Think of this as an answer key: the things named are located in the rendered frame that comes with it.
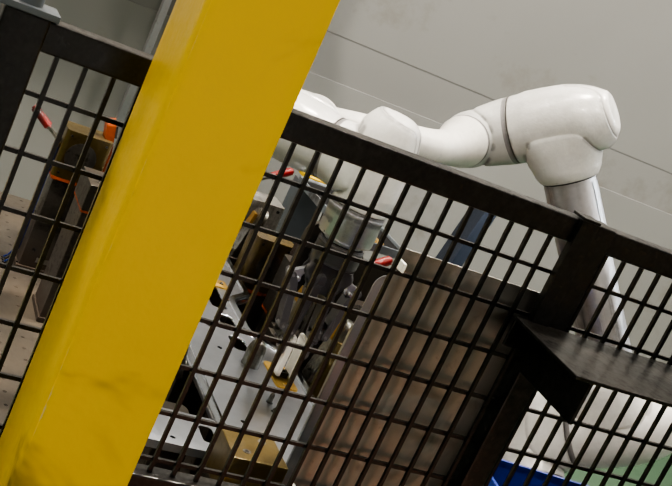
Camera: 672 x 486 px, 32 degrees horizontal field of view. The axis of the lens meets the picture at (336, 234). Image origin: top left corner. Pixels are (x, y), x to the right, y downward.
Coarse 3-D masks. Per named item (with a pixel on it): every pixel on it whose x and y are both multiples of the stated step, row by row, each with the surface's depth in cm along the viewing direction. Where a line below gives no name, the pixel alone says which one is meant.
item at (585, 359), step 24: (576, 240) 119; (576, 264) 120; (552, 288) 120; (552, 312) 122; (528, 336) 122; (552, 336) 119; (576, 336) 124; (528, 360) 121; (552, 360) 118; (576, 360) 114; (600, 360) 118; (624, 360) 123; (648, 360) 127; (552, 384) 117; (576, 384) 113; (600, 384) 111; (624, 384) 114; (648, 384) 118; (576, 408) 112
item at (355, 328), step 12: (384, 276) 150; (372, 288) 150; (372, 300) 151; (360, 324) 152; (348, 336) 152; (348, 348) 153; (336, 360) 153; (336, 372) 153; (324, 384) 154; (324, 396) 154; (312, 408) 155; (312, 420) 155; (300, 432) 156; (288, 468) 157; (288, 480) 158
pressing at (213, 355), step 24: (216, 288) 223; (240, 288) 229; (240, 312) 215; (216, 336) 200; (240, 336) 205; (192, 360) 187; (216, 360) 190; (240, 360) 195; (264, 360) 199; (216, 408) 174; (240, 408) 177; (264, 408) 181; (288, 408) 185; (288, 456) 169
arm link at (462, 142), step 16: (304, 96) 176; (320, 96) 181; (320, 112) 173; (336, 112) 178; (352, 112) 191; (448, 128) 207; (464, 128) 210; (480, 128) 214; (288, 144) 173; (432, 144) 200; (448, 144) 202; (464, 144) 207; (480, 144) 212; (304, 160) 173; (448, 160) 204; (464, 160) 209; (480, 160) 216
